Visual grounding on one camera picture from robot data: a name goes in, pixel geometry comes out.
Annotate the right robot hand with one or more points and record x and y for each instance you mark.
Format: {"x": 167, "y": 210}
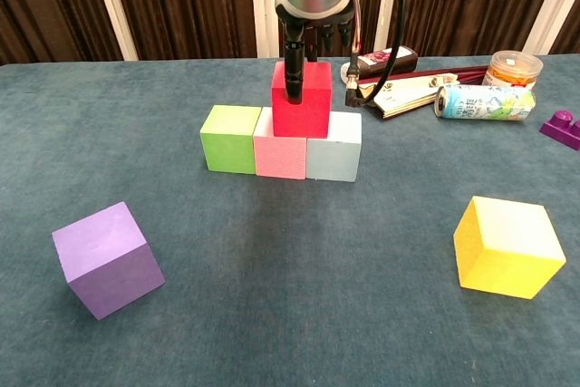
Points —
{"x": 293, "y": 65}

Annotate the red foam cube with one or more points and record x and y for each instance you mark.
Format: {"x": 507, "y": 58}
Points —
{"x": 308, "y": 110}

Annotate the light blue foam cube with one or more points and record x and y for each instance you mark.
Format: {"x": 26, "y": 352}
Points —
{"x": 333, "y": 160}

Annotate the green foam cube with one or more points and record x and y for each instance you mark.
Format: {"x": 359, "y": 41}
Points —
{"x": 226, "y": 147}

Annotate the dark juice bottle white cap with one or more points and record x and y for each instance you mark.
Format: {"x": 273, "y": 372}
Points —
{"x": 376, "y": 60}

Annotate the pink foam cube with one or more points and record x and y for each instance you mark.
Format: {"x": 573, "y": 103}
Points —
{"x": 281, "y": 160}

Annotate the dark red folding fan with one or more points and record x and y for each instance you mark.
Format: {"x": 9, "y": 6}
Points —
{"x": 408, "y": 97}

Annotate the printed light blue drink can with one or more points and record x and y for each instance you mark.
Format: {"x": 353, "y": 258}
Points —
{"x": 485, "y": 103}

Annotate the teal table cloth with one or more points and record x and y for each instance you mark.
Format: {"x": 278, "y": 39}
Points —
{"x": 290, "y": 269}

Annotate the clear jar orange contents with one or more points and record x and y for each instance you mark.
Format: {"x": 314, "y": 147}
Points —
{"x": 512, "y": 70}

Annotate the purple foam cube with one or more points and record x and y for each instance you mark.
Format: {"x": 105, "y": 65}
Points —
{"x": 104, "y": 260}

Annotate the purple toy brick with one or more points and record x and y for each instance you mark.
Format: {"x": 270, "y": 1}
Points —
{"x": 559, "y": 131}

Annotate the yellow foam cube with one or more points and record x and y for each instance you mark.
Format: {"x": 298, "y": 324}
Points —
{"x": 503, "y": 260}

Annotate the white frame post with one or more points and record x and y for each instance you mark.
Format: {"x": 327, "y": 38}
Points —
{"x": 113, "y": 11}
{"x": 550, "y": 11}
{"x": 260, "y": 6}
{"x": 385, "y": 11}

